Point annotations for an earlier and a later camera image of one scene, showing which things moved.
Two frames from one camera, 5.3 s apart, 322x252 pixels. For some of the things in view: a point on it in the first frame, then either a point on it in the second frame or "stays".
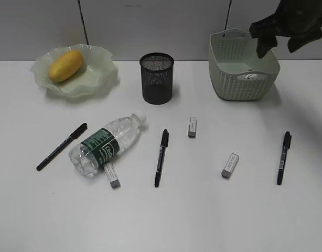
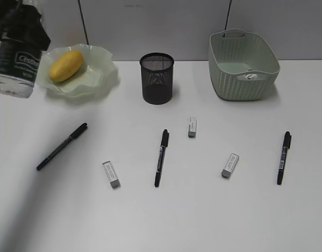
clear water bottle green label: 107,145 → 15,68
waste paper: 251,76 stays
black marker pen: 286,143 stays
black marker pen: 73,136 stays
